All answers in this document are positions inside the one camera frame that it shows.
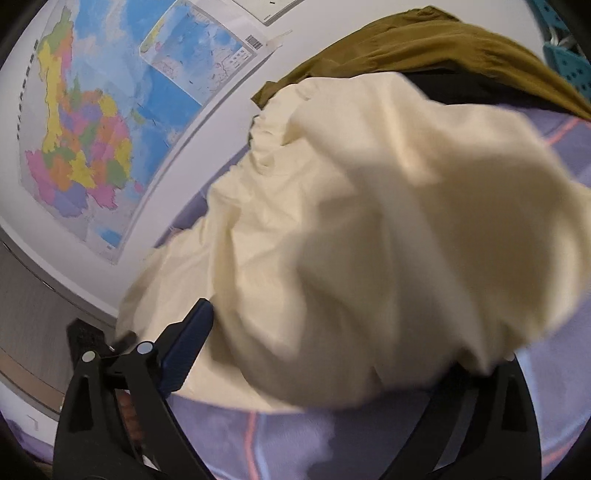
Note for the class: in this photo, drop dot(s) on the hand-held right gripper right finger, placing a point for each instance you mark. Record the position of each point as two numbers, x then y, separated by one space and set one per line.
503 415

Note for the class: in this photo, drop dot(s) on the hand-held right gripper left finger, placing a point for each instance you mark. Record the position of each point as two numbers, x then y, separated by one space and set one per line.
189 350

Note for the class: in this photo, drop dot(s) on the cream garment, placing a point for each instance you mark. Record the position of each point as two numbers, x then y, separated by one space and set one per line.
369 230

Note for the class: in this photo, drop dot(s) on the black cloth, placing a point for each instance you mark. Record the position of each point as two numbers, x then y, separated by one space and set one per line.
475 90

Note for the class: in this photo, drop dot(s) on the blue perforated plastic basket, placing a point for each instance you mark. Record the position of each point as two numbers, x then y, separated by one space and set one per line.
570 60

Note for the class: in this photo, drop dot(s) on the olive garment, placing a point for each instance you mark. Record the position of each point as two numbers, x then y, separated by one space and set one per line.
438 44

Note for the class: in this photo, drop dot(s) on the colourful wall map poster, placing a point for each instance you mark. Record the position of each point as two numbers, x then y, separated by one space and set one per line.
92 138

